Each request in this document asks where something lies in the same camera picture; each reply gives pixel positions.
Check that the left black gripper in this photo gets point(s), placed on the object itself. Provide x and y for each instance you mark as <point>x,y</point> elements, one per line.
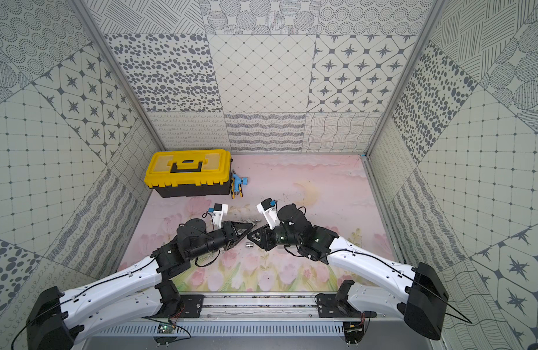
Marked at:
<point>229,233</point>

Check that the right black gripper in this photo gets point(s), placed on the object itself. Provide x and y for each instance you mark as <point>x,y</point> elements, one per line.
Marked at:
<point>266,241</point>

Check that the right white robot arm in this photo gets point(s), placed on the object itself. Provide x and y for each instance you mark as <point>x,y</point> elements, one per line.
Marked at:
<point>416,293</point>

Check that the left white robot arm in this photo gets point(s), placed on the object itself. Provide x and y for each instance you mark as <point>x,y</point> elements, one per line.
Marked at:
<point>61,319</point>

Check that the blue yellow hand tool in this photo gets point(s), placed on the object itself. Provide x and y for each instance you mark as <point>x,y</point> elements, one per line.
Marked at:
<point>237,184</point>

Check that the yellow black toolbox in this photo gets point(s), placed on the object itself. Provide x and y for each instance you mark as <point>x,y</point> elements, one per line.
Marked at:
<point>190,173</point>

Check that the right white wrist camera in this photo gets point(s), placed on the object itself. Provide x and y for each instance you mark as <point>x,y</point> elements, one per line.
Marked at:
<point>269,211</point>

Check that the aluminium mounting rail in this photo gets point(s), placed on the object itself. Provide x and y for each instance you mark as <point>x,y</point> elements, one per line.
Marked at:
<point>219,306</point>

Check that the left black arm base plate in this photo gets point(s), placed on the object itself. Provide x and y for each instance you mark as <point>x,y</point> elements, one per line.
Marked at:
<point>187,306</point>

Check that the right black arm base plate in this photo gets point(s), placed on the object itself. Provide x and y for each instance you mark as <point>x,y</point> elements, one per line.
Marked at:
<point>329,307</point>

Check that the white slotted cable duct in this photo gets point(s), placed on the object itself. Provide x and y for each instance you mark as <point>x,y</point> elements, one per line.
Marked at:
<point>219,329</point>

